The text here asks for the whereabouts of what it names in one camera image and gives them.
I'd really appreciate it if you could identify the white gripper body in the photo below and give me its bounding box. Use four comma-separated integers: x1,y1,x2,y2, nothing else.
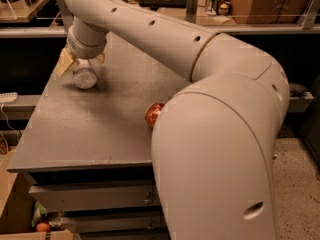
67,17,109,59

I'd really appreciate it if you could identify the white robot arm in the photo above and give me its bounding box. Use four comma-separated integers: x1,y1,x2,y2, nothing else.
64,0,289,240

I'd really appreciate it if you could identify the white power strip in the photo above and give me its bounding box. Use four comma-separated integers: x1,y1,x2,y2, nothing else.
0,92,18,104

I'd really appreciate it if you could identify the crushed red soda can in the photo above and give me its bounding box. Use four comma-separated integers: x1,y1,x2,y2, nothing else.
145,103,164,128

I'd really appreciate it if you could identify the black laptop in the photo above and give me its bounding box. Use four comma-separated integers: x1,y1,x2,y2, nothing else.
139,0,187,8

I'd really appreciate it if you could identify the grey drawer cabinet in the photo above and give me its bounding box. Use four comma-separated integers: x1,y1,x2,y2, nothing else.
8,33,188,240

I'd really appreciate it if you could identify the small jar on desk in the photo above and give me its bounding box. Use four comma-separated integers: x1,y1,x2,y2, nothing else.
218,3,229,16

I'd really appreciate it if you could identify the cardboard box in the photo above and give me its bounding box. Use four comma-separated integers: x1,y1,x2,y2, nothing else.
0,151,73,240

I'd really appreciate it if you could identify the orange fruit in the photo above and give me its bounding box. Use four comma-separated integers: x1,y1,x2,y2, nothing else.
35,221,52,233

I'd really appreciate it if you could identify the right metal rail post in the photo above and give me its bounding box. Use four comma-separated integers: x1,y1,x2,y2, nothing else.
185,0,198,23

